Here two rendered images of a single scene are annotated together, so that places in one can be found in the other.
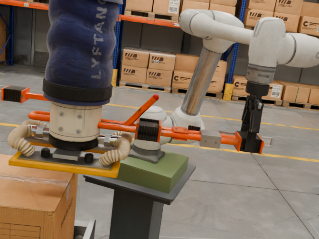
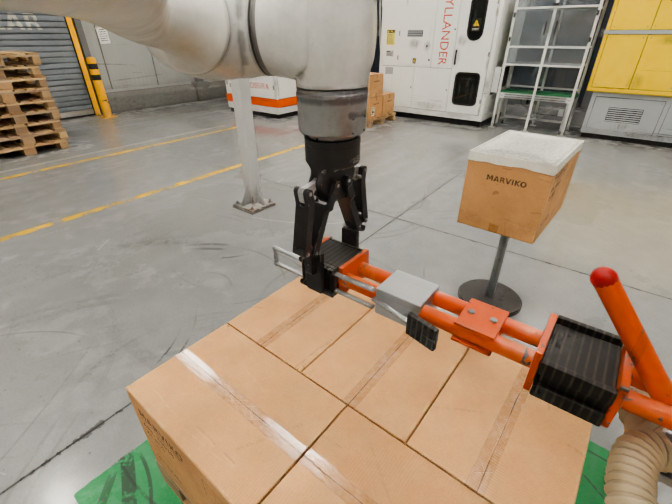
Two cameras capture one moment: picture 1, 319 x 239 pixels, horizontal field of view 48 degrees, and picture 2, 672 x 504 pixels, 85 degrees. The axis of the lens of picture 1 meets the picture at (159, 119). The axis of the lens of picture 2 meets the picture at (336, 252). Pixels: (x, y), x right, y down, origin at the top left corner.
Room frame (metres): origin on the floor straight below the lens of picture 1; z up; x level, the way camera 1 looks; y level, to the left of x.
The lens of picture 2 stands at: (1.58, 0.01, 1.52)
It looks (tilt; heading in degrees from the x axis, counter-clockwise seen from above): 31 degrees down; 220
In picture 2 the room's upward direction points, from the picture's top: straight up
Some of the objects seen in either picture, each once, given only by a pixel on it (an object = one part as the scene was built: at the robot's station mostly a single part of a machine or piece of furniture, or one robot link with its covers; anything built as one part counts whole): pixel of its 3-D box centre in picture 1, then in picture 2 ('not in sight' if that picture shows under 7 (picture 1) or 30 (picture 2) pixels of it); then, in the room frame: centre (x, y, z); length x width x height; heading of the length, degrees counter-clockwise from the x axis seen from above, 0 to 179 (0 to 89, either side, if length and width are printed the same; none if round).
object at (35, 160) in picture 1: (67, 159); not in sight; (1.07, 0.28, 1.10); 0.34 x 0.10 x 0.05; 93
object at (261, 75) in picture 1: (260, 74); (332, 112); (1.20, -0.31, 1.44); 0.09 x 0.09 x 0.06
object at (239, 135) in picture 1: (248, 142); (335, 263); (1.19, -0.32, 1.20); 0.08 x 0.07 x 0.05; 93
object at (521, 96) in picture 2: not in sight; (533, 110); (-6.24, -1.84, 0.32); 1.25 x 0.52 x 0.63; 93
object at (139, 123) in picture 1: (148, 129); (577, 365); (1.18, 0.03, 1.20); 0.10 x 0.08 x 0.06; 3
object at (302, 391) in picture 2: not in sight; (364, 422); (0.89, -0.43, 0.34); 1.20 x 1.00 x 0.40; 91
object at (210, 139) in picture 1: (209, 138); (406, 298); (1.19, -0.18, 1.19); 0.07 x 0.07 x 0.04; 3
